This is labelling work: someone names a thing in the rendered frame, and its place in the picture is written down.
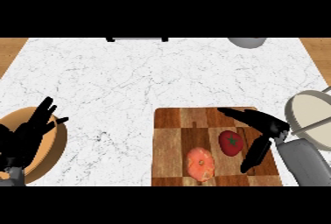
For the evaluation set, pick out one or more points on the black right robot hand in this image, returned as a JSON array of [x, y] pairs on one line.
[[259, 122]]

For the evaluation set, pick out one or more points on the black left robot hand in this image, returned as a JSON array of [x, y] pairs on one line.
[[30, 131]]

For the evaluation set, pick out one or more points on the checkered wooden cutting board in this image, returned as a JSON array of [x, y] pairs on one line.
[[172, 145]]

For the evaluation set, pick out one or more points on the pale tiered basket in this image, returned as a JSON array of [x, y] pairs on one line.
[[310, 119]]

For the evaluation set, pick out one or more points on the tan wooden bowl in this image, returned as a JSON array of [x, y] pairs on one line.
[[47, 151]]

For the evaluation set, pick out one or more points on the grey round object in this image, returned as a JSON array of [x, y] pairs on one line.
[[247, 42]]

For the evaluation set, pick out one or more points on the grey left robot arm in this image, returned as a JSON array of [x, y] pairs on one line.
[[9, 176]]

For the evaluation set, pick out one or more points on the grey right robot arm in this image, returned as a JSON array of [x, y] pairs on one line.
[[305, 163]]

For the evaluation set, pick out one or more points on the red tomato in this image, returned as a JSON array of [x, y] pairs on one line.
[[231, 143]]

